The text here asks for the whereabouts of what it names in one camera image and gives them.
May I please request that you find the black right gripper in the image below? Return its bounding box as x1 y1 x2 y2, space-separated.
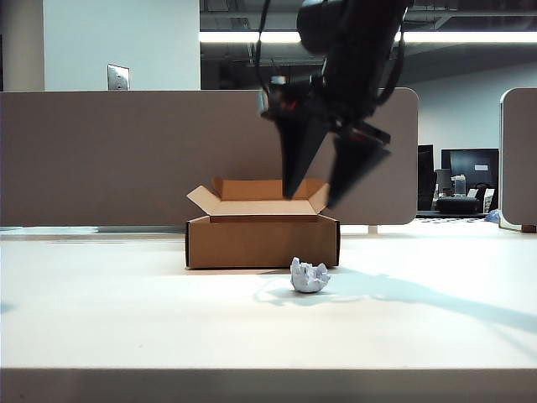
262 62 394 210

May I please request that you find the round paper ball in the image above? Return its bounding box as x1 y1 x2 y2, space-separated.
289 256 331 294

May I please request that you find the brown cardboard box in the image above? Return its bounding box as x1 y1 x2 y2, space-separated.
185 175 341 271

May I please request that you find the black cabinet panel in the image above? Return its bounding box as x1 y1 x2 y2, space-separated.
417 144 435 211

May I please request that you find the black monitor screen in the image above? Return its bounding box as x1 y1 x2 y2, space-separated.
440 148 500 198

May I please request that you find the long ceiling light strip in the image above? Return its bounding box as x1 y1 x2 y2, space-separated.
198 32 537 44

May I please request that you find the narrow brown desk divider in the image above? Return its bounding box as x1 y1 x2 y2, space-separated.
498 86 537 233

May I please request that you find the wide brown desk divider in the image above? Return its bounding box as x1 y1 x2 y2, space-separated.
0 86 420 228

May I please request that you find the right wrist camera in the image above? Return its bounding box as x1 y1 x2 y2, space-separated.
257 75 314 117

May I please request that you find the ceiling ventilation duct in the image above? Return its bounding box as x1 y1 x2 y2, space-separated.
242 43 326 67

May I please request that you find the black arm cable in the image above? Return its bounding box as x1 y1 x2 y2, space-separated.
375 18 408 108
251 0 274 92

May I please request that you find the metal wall switch plate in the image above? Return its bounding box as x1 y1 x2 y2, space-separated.
106 63 130 92

